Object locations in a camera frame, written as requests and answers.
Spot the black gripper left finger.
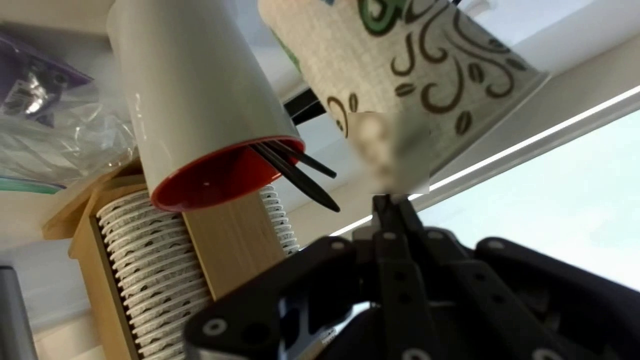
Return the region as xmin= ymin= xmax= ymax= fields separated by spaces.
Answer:
xmin=183 ymin=195 xmax=429 ymax=360

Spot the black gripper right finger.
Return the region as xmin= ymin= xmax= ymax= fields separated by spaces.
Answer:
xmin=395 ymin=196 xmax=640 ymax=360

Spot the paper cup with coffee print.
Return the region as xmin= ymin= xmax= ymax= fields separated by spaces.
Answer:
xmin=255 ymin=0 xmax=552 ymax=206

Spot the stack of white cup lids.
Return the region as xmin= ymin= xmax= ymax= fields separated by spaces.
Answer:
xmin=93 ymin=185 xmax=303 ymax=360

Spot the clear bag with purple items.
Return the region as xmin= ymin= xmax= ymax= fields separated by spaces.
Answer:
xmin=0 ymin=27 xmax=144 ymax=196

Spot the black plastic utensil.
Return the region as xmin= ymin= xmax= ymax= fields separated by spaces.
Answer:
xmin=274 ymin=138 xmax=340 ymax=181
xmin=249 ymin=140 xmax=341 ymax=215

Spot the white mug with red inside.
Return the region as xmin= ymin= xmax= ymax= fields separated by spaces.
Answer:
xmin=104 ymin=0 xmax=308 ymax=215

